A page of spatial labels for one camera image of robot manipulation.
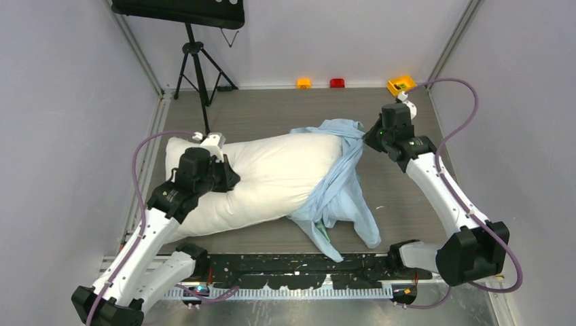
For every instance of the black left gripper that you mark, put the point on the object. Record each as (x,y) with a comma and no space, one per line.
(228,176)

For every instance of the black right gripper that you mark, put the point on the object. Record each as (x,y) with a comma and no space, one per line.
(372,138)

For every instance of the white pillow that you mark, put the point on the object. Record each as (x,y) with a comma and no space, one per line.
(277,175)

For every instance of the light blue pillowcase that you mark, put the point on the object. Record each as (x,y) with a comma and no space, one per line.
(338,196)

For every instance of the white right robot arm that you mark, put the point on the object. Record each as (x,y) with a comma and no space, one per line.
(474,246)

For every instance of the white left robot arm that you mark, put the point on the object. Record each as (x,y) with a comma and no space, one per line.
(125,292)

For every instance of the yellow small bin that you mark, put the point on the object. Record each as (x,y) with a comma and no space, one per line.
(400,84)

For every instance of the red small block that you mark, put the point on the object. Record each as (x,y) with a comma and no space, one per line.
(337,83)

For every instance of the orange small block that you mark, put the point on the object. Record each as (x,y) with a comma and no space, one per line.
(303,83)

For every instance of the black tripod stand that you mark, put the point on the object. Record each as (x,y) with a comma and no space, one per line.
(193,49)

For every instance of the black panel on tripod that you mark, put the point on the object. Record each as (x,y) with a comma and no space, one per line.
(220,14)

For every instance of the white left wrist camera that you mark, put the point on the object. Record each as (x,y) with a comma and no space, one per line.
(212,142)

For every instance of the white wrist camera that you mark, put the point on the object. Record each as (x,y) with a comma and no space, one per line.
(212,142)
(402,98)

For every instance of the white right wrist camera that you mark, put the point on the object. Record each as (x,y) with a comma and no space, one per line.
(402,98)

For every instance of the slotted aluminium rail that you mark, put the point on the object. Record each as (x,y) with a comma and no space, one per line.
(326,292)

